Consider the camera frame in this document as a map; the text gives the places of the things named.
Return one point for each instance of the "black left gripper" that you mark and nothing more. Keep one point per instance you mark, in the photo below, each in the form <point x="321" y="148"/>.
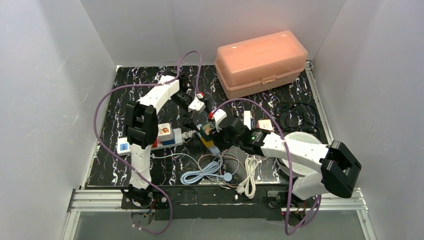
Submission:
<point x="189" y="101"/>

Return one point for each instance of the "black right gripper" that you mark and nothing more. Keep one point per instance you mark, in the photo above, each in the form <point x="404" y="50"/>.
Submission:
<point x="214" y="133"/>

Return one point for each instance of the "light blue socket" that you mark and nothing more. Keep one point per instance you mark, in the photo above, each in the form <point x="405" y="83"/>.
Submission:
<point x="213" y="150"/>

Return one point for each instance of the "pink power adapter plug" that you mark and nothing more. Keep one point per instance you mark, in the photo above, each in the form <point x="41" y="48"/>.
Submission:
<point x="265" y="124"/>

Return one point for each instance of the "pink translucent storage box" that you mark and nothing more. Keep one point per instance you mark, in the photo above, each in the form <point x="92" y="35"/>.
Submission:
<point x="259" y="64"/>

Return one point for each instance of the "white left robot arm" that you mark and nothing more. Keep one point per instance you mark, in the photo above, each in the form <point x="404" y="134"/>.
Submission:
<point x="141" y="126"/>

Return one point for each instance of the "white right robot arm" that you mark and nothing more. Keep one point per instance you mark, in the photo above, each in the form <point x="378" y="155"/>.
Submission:
<point x="336" y="168"/>

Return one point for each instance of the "blue power adapter plug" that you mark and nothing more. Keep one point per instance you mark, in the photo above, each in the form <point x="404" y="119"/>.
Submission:
<point x="168" y="142"/>

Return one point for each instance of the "red power adapter plug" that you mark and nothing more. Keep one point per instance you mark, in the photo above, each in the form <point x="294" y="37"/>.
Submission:
<point x="155" y="144"/>

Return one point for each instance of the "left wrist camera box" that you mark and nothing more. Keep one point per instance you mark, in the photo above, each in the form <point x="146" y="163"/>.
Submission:
<point x="196" y="106"/>

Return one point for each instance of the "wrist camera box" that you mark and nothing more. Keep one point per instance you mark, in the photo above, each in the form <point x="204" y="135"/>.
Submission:
<point x="218" y="116"/>
<point x="196" y="106"/>

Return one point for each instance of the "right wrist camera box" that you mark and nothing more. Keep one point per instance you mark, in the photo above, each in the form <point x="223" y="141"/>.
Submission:
<point x="218" y="116"/>

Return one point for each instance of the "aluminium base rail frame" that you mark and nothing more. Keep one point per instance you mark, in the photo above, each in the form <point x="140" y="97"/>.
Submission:
<point x="208" y="213"/>

